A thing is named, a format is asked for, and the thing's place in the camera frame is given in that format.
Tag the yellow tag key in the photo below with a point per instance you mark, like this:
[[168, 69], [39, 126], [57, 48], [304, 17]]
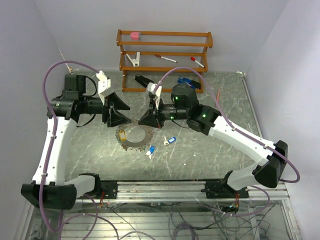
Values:
[[122, 135]]

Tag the metal disc keyring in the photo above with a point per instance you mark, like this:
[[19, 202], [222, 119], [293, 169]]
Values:
[[138, 137]]

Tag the black stapler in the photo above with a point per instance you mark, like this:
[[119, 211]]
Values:
[[143, 81]]

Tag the blue tag key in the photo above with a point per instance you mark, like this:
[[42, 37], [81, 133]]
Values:
[[150, 151], [170, 140]]

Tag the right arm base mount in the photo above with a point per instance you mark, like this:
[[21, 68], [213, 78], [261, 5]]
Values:
[[218, 189]]

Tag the orange pencil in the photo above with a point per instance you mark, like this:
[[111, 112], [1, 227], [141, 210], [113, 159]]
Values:
[[218, 95]]

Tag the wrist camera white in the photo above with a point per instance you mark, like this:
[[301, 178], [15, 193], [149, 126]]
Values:
[[104, 86], [155, 90]]

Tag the red-capped marker pen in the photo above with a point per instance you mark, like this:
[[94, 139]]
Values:
[[165, 58]]

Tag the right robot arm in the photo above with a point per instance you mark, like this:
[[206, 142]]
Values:
[[268, 156]]

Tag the blue stapler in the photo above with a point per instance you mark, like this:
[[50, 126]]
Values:
[[192, 83]]

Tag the pink eraser block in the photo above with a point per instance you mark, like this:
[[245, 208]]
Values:
[[135, 36]]

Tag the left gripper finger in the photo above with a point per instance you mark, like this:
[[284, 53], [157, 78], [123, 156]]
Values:
[[118, 103], [116, 118]]

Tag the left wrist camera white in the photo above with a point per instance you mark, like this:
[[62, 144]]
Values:
[[104, 86]]

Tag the red-capped white marker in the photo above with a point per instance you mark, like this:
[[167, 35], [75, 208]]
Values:
[[197, 62]]

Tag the white plastic clamp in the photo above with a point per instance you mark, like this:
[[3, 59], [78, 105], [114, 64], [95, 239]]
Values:
[[134, 61]]

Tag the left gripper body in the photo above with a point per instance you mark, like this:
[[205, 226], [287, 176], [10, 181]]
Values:
[[106, 115]]

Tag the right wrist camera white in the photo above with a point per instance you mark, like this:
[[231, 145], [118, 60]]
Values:
[[155, 90]]

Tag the wooden three-tier rack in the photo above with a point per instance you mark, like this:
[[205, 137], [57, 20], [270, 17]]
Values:
[[176, 45]]

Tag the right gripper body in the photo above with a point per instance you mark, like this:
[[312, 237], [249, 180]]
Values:
[[168, 111]]

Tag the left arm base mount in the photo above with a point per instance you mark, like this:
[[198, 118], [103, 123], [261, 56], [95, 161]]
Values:
[[107, 189]]

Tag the aluminium frame rail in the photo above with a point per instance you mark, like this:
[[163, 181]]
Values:
[[155, 191]]

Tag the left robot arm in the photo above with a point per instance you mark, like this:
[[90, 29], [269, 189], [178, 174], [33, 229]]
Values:
[[48, 187]]

